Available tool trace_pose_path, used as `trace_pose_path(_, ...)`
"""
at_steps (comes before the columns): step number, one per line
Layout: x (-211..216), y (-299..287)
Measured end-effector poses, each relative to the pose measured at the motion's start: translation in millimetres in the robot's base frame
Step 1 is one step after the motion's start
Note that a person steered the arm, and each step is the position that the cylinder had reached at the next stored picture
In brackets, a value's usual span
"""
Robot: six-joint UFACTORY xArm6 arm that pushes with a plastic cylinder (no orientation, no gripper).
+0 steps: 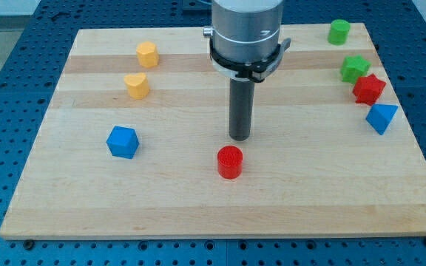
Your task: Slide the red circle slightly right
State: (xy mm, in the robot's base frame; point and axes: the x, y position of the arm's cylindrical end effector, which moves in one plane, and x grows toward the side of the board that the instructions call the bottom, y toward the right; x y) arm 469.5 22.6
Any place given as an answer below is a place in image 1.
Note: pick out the blue cube block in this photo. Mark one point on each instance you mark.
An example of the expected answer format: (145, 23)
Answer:
(122, 142)

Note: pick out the yellow heart block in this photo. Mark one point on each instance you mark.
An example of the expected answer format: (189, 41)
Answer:
(137, 85)

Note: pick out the green cylinder block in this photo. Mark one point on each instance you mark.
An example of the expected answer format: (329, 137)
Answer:
(338, 33)

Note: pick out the red cylinder block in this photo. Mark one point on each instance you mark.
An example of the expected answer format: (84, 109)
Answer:
(229, 162)

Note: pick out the wooden board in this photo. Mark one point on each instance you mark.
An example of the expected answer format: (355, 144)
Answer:
(312, 167)

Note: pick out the black clamp ring mount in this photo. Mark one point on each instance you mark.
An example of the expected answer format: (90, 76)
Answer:
(255, 72)

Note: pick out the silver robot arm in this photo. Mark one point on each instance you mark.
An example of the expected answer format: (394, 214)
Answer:
(244, 46)

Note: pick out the yellow hexagon block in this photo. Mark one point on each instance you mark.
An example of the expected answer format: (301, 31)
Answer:
(147, 54)

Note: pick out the blue triangle block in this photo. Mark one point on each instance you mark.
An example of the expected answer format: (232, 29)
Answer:
(380, 116)

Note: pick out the green star block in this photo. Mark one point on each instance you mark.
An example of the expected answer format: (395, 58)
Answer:
(354, 67)

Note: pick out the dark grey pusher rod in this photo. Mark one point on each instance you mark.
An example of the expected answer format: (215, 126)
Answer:
(241, 99)

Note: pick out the red star block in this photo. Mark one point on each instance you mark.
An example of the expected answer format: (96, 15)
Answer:
(368, 89)

